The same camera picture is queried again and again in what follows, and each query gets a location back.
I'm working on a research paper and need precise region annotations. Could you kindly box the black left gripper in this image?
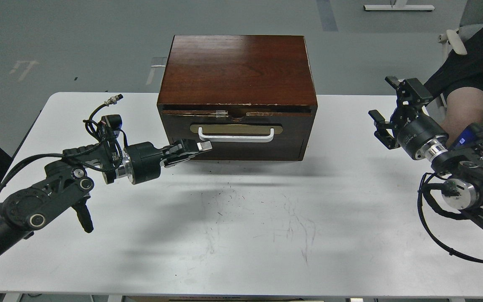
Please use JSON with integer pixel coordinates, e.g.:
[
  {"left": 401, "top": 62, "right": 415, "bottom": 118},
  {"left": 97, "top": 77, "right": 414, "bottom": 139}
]
[{"left": 124, "top": 139, "right": 213, "bottom": 184}]

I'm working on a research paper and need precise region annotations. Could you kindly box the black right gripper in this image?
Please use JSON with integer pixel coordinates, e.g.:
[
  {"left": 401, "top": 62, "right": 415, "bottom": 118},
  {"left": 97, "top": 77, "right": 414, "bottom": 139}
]
[{"left": 368, "top": 76, "right": 448, "bottom": 161}]

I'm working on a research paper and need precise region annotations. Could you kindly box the wooden drawer with white handle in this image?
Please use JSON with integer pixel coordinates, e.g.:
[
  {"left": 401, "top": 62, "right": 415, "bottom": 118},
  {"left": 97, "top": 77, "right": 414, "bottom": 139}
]
[{"left": 159, "top": 110, "right": 314, "bottom": 161}]

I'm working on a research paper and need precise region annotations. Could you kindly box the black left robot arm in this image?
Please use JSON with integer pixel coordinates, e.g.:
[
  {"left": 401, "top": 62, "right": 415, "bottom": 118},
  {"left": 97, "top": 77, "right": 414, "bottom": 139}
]
[{"left": 0, "top": 94, "right": 213, "bottom": 256}]

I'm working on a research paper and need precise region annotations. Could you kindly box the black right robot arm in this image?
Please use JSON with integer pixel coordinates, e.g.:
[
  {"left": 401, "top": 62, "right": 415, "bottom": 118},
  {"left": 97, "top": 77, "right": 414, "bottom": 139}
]
[{"left": 369, "top": 76, "right": 483, "bottom": 229}]

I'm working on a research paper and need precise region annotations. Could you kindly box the dark wooden drawer cabinet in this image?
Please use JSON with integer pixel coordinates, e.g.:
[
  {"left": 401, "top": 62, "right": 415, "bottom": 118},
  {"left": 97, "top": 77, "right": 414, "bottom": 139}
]
[{"left": 157, "top": 35, "right": 318, "bottom": 161}]

